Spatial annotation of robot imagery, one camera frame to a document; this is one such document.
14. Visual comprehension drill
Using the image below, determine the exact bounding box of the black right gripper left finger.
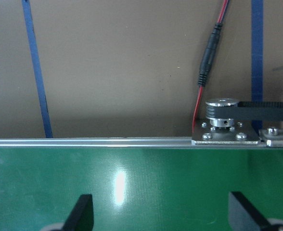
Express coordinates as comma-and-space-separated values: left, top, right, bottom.
62, 194, 94, 231

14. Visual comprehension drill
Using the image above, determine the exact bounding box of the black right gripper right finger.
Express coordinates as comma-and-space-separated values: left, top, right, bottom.
228, 192, 272, 231

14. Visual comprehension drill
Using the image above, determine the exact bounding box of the green conveyor belt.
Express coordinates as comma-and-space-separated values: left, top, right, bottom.
0, 146, 283, 231

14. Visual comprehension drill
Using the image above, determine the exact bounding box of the red black wire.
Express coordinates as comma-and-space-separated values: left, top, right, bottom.
191, 0, 230, 135

